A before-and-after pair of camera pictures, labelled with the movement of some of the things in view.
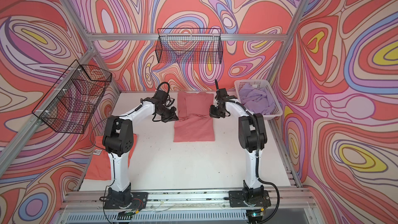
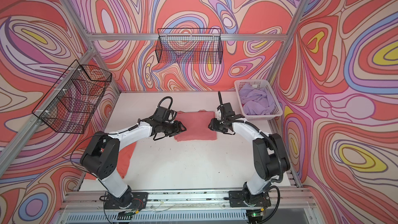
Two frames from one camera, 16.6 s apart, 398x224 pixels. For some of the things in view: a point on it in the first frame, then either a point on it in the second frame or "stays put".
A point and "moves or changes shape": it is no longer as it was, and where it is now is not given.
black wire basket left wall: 72,102 stays put
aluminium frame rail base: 293,206 stays put
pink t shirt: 195,120 moves or changes shape
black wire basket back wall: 189,45 stays put
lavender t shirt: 257,100 stays put
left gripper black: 173,117 to 179,128
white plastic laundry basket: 260,83 stays put
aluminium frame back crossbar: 190,37 stays put
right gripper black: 214,114 to 214,123
